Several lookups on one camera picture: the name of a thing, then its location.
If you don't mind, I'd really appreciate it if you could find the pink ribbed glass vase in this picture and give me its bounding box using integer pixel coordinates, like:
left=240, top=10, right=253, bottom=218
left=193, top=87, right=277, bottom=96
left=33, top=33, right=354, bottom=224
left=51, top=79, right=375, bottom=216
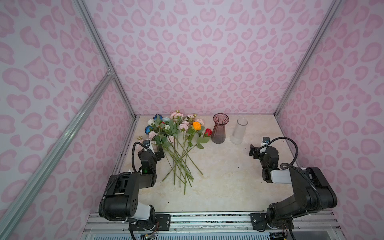
left=211, top=113, right=230, bottom=144

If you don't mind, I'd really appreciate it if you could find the small red artificial rose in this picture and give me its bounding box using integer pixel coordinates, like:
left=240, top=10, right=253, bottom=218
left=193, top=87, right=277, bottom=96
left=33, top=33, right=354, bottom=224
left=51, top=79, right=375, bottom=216
left=180, top=129, right=213, bottom=168

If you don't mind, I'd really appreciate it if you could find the orange artificial rose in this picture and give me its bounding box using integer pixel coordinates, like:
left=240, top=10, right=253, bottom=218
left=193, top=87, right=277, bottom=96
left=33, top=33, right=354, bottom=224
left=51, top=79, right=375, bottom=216
left=161, top=120, right=202, bottom=186

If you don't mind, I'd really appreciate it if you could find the blue artificial rose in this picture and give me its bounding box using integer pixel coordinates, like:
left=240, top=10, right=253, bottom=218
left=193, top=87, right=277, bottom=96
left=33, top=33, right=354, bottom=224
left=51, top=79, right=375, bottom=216
left=153, top=114, right=163, bottom=123
left=145, top=125, right=154, bottom=135

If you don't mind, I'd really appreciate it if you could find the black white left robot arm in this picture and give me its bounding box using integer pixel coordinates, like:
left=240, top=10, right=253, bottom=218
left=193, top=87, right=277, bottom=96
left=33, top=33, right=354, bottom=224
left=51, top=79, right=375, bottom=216
left=99, top=148, right=165, bottom=231

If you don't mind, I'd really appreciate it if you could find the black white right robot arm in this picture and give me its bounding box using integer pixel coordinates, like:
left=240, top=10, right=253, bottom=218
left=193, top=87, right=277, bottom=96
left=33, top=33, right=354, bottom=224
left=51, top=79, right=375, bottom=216
left=249, top=144, right=338, bottom=232

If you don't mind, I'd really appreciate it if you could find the clear frosted glass vase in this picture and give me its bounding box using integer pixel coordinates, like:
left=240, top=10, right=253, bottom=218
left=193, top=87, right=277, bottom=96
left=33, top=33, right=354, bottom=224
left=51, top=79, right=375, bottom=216
left=230, top=118, right=248, bottom=145

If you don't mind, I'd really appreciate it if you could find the pale pink carnation spray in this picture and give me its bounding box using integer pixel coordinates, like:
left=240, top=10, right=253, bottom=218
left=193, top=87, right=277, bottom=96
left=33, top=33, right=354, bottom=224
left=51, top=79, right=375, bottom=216
left=137, top=131, right=175, bottom=149

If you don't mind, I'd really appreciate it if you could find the white artificial rose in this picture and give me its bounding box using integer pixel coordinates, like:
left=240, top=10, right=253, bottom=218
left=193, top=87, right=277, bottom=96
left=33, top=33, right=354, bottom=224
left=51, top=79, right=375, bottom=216
left=148, top=119, right=155, bottom=126

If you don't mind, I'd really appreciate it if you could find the pink rosebud spray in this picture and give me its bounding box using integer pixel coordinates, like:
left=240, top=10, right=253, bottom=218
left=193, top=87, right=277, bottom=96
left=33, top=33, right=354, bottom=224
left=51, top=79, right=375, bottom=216
left=182, top=114, right=205, bottom=137

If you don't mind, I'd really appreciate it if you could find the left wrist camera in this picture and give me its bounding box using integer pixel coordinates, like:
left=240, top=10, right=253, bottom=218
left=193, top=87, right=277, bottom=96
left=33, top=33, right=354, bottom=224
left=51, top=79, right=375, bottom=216
left=143, top=140, right=152, bottom=149

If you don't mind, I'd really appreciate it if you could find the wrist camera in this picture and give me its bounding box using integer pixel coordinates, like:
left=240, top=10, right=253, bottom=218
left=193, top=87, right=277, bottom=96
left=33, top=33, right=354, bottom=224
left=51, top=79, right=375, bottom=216
left=143, top=140, right=152, bottom=149
left=261, top=137, right=271, bottom=146

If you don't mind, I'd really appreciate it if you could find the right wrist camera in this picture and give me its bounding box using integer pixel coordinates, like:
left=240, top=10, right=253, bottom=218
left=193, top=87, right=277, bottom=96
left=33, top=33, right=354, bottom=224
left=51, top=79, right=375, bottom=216
left=261, top=137, right=271, bottom=146

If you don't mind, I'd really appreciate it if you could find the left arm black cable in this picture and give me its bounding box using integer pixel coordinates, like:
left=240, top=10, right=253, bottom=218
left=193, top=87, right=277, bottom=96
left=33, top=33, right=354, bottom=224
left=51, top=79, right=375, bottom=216
left=131, top=141, right=148, bottom=173

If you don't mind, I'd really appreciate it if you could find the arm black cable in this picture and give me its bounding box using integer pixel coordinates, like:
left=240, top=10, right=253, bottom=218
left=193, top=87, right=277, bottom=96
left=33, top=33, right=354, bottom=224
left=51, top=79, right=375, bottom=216
left=131, top=141, right=148, bottom=173
left=268, top=136, right=299, bottom=169

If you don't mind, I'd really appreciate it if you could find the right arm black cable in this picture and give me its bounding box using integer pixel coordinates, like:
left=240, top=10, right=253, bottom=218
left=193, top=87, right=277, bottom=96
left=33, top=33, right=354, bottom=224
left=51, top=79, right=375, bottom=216
left=268, top=136, right=299, bottom=169

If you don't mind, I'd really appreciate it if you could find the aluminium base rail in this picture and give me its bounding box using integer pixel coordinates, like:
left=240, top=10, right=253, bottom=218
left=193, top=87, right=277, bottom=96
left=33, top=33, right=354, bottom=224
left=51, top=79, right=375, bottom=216
left=81, top=211, right=345, bottom=240

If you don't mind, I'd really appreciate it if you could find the aluminium frame left post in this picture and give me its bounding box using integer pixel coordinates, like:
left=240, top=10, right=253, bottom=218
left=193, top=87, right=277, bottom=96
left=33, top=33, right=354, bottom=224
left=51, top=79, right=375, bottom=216
left=74, top=0, right=137, bottom=120

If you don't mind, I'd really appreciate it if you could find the aluminium frame post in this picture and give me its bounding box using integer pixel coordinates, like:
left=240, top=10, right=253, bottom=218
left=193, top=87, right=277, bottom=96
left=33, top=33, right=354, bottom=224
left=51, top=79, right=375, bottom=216
left=74, top=0, right=137, bottom=120
left=274, top=0, right=345, bottom=119

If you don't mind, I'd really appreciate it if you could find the aluminium frame left diagonal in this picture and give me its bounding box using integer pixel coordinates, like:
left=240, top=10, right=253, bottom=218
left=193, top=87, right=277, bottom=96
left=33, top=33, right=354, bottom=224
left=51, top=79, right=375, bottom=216
left=1, top=74, right=114, bottom=240

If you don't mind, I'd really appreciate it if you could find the aluminium frame right post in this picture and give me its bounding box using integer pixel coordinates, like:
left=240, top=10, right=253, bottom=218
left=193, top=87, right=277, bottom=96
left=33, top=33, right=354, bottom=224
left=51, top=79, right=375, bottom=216
left=274, top=0, right=345, bottom=119

